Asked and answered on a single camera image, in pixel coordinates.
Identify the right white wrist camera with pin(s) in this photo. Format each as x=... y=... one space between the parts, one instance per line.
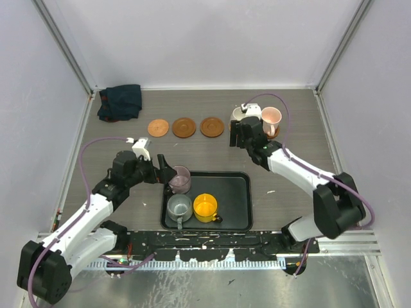
x=251 y=110

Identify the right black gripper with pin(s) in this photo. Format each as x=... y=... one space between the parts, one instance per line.
x=235 y=131

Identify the purple mug black handle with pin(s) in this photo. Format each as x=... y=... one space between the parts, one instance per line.
x=179 y=184

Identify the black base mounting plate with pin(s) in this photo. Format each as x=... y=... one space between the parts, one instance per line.
x=206 y=246

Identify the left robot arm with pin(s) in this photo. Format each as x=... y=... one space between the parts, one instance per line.
x=47 y=269

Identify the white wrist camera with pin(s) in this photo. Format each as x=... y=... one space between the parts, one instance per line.
x=140 y=147
x=251 y=110

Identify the dark wooden coaster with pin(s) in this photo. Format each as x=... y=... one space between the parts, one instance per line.
x=212 y=127
x=183 y=127
x=277 y=130

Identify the perforated cable duct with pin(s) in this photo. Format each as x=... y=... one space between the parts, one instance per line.
x=227 y=264

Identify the grey stoneware mug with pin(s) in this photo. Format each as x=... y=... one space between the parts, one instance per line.
x=179 y=209

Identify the dark blue folded cloth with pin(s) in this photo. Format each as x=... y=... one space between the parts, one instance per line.
x=120 y=103

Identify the yellow mug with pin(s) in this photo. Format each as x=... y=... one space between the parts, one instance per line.
x=205 y=208

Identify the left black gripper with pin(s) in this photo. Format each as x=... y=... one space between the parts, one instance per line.
x=166 y=172

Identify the black plastic tray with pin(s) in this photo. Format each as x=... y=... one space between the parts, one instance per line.
x=233 y=194

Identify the white speckled mug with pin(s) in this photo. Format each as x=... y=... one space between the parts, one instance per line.
x=237 y=114

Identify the aluminium frame rail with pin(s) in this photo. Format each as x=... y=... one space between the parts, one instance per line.
x=353 y=244

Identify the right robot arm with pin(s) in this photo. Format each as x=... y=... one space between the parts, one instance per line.
x=337 y=206

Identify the pink ceramic mug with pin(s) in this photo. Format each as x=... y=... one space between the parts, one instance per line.
x=271 y=117

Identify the light orange coaster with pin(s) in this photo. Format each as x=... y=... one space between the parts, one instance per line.
x=158 y=127

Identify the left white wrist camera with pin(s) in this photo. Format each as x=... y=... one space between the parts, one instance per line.
x=140 y=147

